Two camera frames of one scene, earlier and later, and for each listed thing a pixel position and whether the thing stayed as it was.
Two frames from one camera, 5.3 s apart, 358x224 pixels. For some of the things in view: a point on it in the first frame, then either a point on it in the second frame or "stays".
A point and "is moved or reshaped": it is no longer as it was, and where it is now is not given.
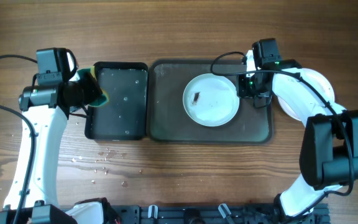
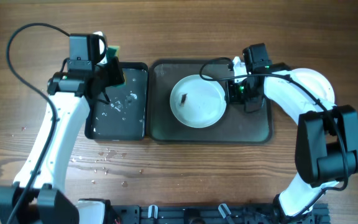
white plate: (317, 79) stays
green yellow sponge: (104, 98) is moved or reshaped
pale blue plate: (211, 100) is moved or reshaped
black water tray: (125, 116) stays
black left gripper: (94, 91) -> (113, 65)
